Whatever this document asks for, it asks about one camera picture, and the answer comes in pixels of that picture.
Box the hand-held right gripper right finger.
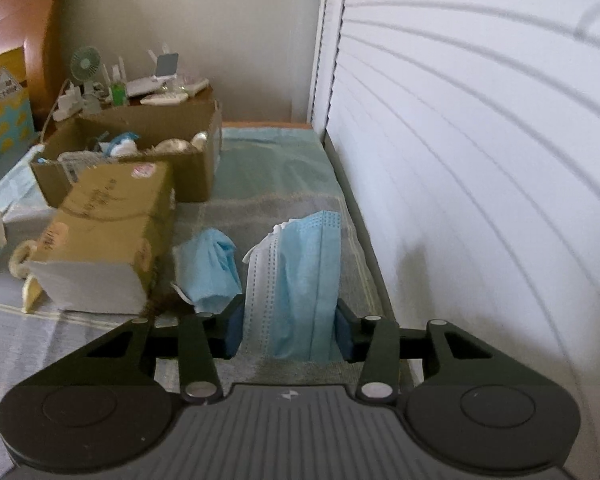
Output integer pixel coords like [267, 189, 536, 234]
[334, 298, 499, 403]

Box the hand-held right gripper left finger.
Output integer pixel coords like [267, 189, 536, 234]
[82, 295, 245, 404]

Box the blue face mask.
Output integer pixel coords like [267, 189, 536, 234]
[242, 210, 343, 363]
[172, 227, 243, 315]

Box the cardboard box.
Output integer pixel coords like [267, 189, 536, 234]
[30, 100, 223, 208]

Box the white and blue plush toy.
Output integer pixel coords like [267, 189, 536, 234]
[100, 132, 141, 157]

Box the crumpled blue face mask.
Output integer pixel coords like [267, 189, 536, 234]
[172, 227, 243, 315]

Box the olive tissue box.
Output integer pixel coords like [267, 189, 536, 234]
[22, 160, 177, 315]

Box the wooden nightstand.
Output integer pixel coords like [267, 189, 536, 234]
[40, 85, 216, 133]

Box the white remote control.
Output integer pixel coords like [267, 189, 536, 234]
[140, 91, 188, 106]

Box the white louvered closet door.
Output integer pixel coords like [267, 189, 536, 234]
[310, 0, 600, 411]

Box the green bottle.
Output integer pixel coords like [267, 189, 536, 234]
[109, 62, 130, 107]

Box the phone on white stand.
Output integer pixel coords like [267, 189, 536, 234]
[155, 52, 181, 78]

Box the white power strip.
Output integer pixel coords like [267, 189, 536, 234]
[52, 87, 86, 122]

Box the small white desk fan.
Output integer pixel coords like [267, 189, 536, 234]
[70, 46, 103, 113]

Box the yellow paper bag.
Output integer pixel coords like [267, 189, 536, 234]
[0, 45, 36, 161]

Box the wooden headboard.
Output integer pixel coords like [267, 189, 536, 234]
[0, 0, 76, 121]

